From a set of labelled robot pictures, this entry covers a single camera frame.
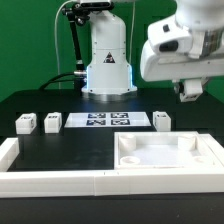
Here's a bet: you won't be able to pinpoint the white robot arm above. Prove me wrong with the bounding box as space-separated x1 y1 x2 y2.
80 0 224 102

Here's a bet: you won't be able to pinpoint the white sheet with fiducial tags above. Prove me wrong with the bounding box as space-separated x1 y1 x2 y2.
65 112 151 128

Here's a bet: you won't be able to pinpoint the white square tabletop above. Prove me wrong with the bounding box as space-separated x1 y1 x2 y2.
114 132 222 169

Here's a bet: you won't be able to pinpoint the white U-shaped fence wall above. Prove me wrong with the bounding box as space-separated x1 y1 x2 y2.
0 134 224 198

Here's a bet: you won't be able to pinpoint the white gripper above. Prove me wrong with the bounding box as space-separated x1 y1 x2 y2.
139 31 224 84

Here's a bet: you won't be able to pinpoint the black cables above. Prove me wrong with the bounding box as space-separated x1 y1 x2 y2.
39 72 88 91

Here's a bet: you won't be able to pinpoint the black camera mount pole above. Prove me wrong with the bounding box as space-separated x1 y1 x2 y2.
62 6 86 77

